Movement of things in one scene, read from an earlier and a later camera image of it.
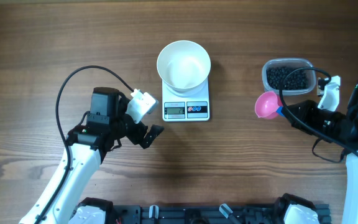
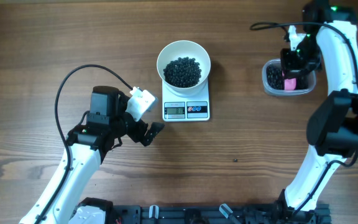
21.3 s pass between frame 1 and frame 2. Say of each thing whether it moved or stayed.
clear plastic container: stayed
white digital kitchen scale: stayed
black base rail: stayed
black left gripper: stayed
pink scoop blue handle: moved
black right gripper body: moved
